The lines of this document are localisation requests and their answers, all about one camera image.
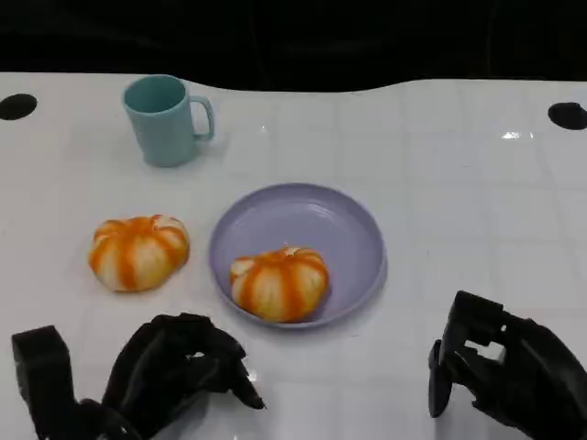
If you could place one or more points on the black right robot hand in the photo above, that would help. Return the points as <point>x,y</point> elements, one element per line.
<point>527,376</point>

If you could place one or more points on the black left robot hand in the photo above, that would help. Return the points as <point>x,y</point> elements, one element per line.
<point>169,366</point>

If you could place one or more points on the orange white toy bread roll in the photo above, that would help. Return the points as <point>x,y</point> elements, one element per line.
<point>137,254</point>
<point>280,284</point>

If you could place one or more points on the lilac plate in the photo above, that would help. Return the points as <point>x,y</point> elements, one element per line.
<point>316,220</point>

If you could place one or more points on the pale green mug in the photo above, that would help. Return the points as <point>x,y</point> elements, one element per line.
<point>160,123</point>

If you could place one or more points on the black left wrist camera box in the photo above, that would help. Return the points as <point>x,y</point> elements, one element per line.
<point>41,376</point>

